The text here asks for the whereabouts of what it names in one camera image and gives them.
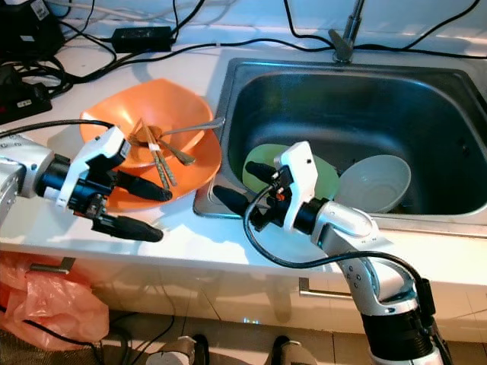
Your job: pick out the black power adapter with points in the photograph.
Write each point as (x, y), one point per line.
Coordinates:
(143, 39)

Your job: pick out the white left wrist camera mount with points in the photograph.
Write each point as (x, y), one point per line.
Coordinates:
(95, 152)

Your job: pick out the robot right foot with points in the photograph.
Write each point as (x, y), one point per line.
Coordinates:
(295, 353)

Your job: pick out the orange plastic bag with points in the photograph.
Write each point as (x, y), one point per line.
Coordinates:
(46, 300)

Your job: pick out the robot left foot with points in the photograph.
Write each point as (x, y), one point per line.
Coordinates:
(171, 352)

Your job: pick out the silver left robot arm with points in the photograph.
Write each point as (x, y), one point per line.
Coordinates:
(19, 179)

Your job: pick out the stainless steel sink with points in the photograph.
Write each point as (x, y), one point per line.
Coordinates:
(365, 114)

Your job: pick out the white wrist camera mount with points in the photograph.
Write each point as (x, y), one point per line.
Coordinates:
(297, 163)
(95, 152)

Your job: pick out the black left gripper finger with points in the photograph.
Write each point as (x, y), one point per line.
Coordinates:
(133, 228)
(144, 188)

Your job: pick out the orange plastic plate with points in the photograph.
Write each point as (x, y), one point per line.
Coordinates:
(202, 171)

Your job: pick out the black power strip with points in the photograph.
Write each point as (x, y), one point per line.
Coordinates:
(23, 99)

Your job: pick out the metal faucet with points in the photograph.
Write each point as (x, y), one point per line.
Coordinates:
(342, 46)

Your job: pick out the green plate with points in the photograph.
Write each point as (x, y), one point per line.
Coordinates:
(266, 152)

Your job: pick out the black electronic box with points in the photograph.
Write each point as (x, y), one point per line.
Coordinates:
(30, 34)

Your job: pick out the orange plastic bowl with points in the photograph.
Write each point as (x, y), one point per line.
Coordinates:
(152, 103)

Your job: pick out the white kitchen cabinet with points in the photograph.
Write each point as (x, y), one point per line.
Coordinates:
(221, 293)

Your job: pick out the brown chopstick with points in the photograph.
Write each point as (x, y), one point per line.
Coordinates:
(160, 171)
(170, 171)

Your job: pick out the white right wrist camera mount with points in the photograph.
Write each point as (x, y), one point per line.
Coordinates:
(297, 163)

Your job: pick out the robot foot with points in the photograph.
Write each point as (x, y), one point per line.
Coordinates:
(171, 352)
(295, 353)

